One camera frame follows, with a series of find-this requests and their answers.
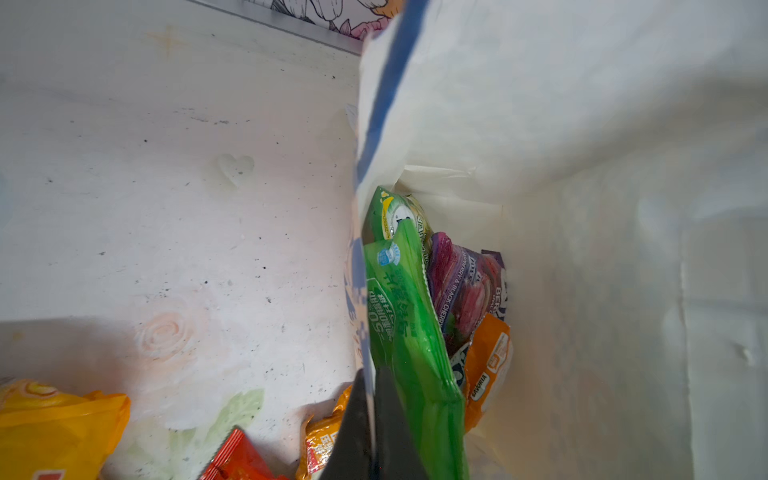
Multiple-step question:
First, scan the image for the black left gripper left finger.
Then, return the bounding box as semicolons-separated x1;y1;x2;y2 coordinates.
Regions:
320;369;372;480

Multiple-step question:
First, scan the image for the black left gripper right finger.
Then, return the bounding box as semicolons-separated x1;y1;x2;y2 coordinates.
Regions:
374;367;428;480

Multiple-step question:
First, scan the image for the orange yellow snack packet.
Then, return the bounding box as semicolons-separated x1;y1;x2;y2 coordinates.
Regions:
296;385;352;480

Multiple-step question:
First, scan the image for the red snack packet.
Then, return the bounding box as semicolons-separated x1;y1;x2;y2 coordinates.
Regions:
199;427;285;480

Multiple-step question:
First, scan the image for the green chips snack bag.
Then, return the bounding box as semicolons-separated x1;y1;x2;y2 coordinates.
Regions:
364;219;469;479

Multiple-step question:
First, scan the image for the orange white snack bag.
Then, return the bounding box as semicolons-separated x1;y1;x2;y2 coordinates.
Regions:
463;314;513;433

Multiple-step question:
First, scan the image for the purple Fox's candy bag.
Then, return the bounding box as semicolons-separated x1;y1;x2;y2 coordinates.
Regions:
427;232;508;356

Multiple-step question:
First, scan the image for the green Fox's candy bag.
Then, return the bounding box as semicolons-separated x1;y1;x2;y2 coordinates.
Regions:
362;186;433;258

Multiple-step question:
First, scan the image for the yellow snack bag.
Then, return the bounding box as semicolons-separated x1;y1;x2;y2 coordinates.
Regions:
1;377;131;479

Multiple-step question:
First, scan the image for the blue checkered paper bag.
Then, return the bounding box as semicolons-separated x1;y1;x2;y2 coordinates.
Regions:
356;1;767;479

